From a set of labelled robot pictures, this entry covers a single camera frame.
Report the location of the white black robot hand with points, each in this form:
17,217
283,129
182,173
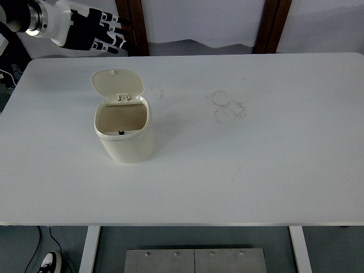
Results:
57,22

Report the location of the cream plastic trash bin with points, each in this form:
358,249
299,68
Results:
128,142

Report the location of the person's foot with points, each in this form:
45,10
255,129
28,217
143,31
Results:
51,260

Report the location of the grey metal plate with screws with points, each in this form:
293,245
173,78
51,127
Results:
159,263
230,263

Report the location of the brown wooden frame post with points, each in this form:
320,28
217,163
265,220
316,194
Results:
271,28
138,28

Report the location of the white table leg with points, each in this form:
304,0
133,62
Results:
300,250
89,250

